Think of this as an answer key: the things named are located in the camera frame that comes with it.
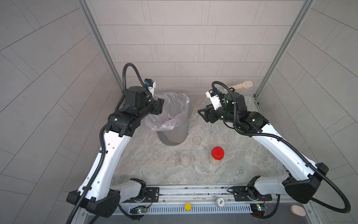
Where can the white round knob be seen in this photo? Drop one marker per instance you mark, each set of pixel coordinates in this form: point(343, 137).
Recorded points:
point(219, 202)

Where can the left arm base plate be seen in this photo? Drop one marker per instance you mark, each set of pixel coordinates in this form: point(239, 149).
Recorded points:
point(151, 196)

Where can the red lidded rice jar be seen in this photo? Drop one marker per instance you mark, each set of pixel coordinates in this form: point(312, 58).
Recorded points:
point(217, 155)

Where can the yellow round button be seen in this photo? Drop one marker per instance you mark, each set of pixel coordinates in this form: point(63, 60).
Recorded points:
point(188, 207)

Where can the left circuit board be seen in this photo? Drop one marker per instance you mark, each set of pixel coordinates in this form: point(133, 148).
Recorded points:
point(139, 210)

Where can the circuit board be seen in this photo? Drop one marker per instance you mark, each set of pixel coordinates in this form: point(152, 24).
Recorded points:
point(139, 210)
point(258, 209)

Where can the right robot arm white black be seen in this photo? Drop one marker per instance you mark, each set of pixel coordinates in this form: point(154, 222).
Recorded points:
point(303, 177)

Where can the clear plastic bin liner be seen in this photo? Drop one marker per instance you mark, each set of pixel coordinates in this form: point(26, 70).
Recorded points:
point(175, 112)

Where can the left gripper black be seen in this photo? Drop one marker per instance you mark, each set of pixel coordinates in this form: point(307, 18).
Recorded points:
point(156, 106)

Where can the beige handle on stand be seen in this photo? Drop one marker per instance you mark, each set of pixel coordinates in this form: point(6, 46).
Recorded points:
point(244, 85)

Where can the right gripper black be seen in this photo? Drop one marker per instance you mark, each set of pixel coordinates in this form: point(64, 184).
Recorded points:
point(209, 114)

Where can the pink oval pad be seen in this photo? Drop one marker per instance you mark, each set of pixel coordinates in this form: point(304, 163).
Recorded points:
point(298, 210)

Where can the clear rice jar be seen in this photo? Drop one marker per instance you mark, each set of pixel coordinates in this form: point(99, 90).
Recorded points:
point(185, 158)

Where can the right circuit board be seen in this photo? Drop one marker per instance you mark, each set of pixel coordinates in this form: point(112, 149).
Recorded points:
point(258, 209)

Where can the grey mesh waste bin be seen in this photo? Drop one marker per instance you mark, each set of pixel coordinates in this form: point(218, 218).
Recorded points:
point(178, 135)

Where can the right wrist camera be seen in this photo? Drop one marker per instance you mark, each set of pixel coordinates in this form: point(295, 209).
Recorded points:
point(214, 98)

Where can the aluminium rail frame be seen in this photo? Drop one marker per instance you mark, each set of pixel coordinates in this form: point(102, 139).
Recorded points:
point(171, 200)

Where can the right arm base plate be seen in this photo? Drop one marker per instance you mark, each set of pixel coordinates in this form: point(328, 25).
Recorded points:
point(244, 193)

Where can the clear jar lid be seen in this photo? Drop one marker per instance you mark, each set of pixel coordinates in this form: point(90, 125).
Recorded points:
point(197, 140)

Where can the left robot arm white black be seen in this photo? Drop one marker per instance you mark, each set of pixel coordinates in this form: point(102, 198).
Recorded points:
point(114, 137)

